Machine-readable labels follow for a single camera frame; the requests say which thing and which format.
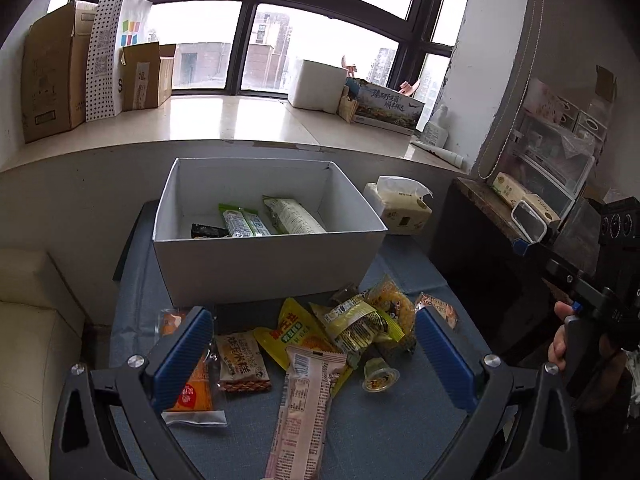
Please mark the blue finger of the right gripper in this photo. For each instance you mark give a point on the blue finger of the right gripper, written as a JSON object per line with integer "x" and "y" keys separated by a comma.
{"x": 575, "y": 283}
{"x": 524, "y": 248}

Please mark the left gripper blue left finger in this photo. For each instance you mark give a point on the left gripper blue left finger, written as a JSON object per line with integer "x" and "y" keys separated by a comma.
{"x": 182, "y": 338}

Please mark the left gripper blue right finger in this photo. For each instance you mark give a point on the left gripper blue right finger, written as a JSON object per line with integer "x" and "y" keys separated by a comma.
{"x": 456, "y": 376}

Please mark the orange snack packet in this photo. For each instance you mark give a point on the orange snack packet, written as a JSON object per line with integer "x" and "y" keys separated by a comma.
{"x": 202, "y": 401}

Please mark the beige rice cake packet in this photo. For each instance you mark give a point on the beige rice cake packet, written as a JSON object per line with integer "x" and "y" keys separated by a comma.
{"x": 242, "y": 368}

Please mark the yellow cartoon snack bag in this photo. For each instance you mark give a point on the yellow cartoon snack bag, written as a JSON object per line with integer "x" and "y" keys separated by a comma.
{"x": 399, "y": 313}

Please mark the person's right hand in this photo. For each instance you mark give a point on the person's right hand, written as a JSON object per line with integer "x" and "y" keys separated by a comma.
{"x": 557, "y": 349}

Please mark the tissue box on cabinet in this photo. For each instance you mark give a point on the tissue box on cabinet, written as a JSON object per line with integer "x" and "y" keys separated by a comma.
{"x": 512, "y": 192}

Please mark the small orange candy packet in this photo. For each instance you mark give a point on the small orange candy packet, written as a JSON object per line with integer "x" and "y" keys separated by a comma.
{"x": 446, "y": 311}

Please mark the small jelly cup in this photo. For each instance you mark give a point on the small jelly cup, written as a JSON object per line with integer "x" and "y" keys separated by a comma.
{"x": 378, "y": 376}

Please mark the white tube on sill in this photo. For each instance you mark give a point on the white tube on sill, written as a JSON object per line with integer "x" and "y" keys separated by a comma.
{"x": 452, "y": 158}

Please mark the clear plastic drawer organizer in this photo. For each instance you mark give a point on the clear plastic drawer organizer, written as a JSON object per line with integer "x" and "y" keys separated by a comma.
{"x": 554, "y": 144}

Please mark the olive green snack packet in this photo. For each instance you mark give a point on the olive green snack packet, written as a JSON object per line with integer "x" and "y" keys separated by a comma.
{"x": 354, "y": 325}

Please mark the yellow snack pouch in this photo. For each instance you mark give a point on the yellow snack pouch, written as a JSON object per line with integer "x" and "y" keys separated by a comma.
{"x": 295, "y": 327}

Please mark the beige tissue pack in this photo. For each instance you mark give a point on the beige tissue pack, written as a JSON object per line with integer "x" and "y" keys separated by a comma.
{"x": 399, "y": 202}

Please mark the black potato chip bag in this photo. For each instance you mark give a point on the black potato chip bag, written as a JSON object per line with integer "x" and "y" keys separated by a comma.
{"x": 199, "y": 231}

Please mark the cream leather sofa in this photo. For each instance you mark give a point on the cream leather sofa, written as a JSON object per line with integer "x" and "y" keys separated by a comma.
{"x": 41, "y": 329}

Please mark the white pump bottle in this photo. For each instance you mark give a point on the white pump bottle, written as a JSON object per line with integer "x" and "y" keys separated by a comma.
{"x": 435, "y": 131}

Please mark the pink long snack packet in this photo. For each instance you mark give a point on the pink long snack packet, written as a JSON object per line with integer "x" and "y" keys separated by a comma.
{"x": 297, "y": 443}

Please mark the white cardboard storage box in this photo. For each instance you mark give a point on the white cardboard storage box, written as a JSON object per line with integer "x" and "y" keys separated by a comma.
{"x": 227, "y": 270}

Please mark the green seaweed snack packet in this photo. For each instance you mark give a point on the green seaweed snack packet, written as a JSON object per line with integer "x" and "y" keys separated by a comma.
{"x": 242, "y": 222}

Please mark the white long snack packet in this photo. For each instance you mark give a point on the white long snack packet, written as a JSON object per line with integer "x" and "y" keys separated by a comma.
{"x": 288, "y": 216}

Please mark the printed landscape gift box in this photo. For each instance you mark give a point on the printed landscape gift box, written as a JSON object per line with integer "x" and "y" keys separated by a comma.
{"x": 384, "y": 108}

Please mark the white foam box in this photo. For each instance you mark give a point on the white foam box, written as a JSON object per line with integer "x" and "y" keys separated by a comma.
{"x": 316, "y": 86}

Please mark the small open cardboard box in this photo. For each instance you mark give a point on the small open cardboard box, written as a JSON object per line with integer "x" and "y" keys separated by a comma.
{"x": 147, "y": 70}

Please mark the tall brown cardboard box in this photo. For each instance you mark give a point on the tall brown cardboard box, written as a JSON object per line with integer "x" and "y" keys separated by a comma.
{"x": 53, "y": 81}

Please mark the polka dot paper bag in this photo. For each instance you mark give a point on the polka dot paper bag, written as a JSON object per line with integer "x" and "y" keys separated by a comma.
{"x": 117, "y": 24}

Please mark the black window frame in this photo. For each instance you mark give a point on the black window frame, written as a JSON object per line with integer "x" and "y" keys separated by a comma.
{"x": 240, "y": 20}

